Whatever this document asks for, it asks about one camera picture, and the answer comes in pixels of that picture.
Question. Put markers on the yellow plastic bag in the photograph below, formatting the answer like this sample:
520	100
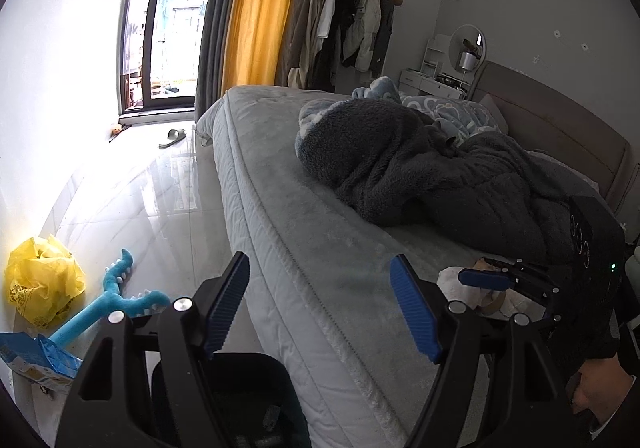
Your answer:
41	279

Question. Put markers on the cardboard tape roll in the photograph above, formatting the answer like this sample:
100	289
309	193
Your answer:
493	303

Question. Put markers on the blue cloud pattern duvet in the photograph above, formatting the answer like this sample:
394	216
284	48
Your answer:
456	119

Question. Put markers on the grey curtain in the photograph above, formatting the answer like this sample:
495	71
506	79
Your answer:
211	58

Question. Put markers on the person's right hand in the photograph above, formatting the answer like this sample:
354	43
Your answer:
603	386

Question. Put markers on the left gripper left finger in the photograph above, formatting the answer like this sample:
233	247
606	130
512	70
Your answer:
218	300

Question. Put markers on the black framed balcony door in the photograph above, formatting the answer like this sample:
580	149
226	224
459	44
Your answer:
159	46

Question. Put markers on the white dresser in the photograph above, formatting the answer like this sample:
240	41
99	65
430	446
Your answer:
436	76

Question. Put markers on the dark grey fleece blanket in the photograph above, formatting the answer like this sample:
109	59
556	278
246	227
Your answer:
487	193

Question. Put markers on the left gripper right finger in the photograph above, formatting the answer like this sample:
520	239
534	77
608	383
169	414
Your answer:
423	306

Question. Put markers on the grey bed mattress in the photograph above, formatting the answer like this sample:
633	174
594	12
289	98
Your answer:
319	293

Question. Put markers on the blue pet food bag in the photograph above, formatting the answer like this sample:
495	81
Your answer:
39	360

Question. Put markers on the beige upholstered headboard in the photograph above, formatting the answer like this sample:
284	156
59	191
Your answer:
540	118

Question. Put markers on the grey slipper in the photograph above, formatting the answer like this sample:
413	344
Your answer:
173	137

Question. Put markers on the white tissue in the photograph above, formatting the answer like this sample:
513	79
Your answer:
450	285

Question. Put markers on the yellow curtain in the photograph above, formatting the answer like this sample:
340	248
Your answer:
253	42

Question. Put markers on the blue plush toy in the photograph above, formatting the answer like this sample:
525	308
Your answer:
110	301

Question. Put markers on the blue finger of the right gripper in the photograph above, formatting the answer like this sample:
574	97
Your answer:
484	279

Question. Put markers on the grey pillow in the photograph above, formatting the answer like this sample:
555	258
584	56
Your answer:
495	113

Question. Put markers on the clothes rack with garments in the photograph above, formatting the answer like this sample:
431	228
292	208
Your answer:
333	34

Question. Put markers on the round vanity mirror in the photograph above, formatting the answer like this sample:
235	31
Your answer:
467	48

